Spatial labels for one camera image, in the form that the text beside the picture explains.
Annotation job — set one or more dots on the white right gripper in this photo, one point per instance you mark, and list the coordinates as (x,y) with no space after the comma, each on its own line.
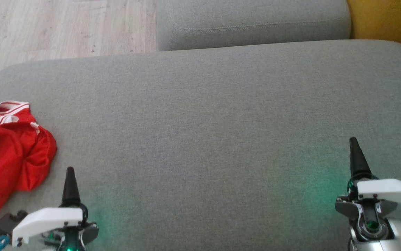
(385,190)

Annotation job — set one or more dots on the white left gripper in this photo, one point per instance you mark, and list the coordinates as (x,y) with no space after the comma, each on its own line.
(46,219)

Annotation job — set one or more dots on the red basketball jersey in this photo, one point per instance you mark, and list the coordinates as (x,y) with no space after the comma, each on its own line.
(8,164)

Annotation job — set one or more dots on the large grey sofa seat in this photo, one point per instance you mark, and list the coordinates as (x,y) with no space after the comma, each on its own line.
(200,122)

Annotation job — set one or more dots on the grey sofa cushion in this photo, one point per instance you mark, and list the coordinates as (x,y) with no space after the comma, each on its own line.
(252,24)

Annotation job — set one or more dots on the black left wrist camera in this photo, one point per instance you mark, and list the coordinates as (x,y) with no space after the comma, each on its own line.
(6,223)

